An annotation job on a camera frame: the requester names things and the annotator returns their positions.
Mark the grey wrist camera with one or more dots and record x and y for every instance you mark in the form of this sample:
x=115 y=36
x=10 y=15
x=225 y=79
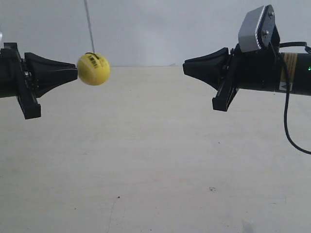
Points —
x=1 y=35
x=257 y=28

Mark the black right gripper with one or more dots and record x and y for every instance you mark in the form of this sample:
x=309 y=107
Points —
x=208 y=72

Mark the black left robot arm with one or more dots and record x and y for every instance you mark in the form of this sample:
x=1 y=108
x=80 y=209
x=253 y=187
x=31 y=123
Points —
x=30 y=77

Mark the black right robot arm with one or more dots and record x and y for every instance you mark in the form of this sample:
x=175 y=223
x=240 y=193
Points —
x=266 y=70

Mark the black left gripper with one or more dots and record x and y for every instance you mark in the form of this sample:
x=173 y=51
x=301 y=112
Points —
x=45 y=75

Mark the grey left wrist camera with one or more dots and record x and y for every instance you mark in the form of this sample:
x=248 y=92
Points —
x=1 y=35

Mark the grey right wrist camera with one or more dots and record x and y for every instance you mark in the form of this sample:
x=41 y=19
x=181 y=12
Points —
x=257 y=28

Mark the yellow tennis ball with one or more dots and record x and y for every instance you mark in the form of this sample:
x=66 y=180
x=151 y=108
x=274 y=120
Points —
x=93 y=69

